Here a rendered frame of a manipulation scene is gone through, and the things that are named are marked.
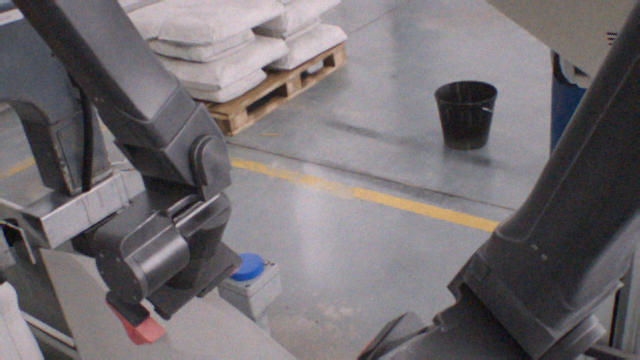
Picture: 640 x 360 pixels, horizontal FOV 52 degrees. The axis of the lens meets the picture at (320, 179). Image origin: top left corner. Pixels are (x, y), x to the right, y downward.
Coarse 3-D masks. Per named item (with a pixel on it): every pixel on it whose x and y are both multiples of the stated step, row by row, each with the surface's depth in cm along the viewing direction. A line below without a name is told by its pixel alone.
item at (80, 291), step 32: (64, 256) 83; (64, 288) 86; (96, 288) 78; (96, 320) 86; (160, 320) 82; (192, 320) 78; (224, 320) 73; (96, 352) 91; (128, 352) 78; (160, 352) 70; (192, 352) 66; (224, 352) 64; (256, 352) 70; (288, 352) 63
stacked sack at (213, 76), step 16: (256, 48) 371; (272, 48) 376; (288, 48) 389; (176, 64) 363; (192, 64) 359; (208, 64) 355; (224, 64) 355; (240, 64) 356; (256, 64) 367; (192, 80) 355; (208, 80) 350; (224, 80) 347
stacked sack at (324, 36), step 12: (324, 24) 433; (300, 36) 418; (312, 36) 417; (324, 36) 418; (336, 36) 425; (300, 48) 402; (312, 48) 409; (324, 48) 419; (276, 60) 399; (288, 60) 396; (300, 60) 401
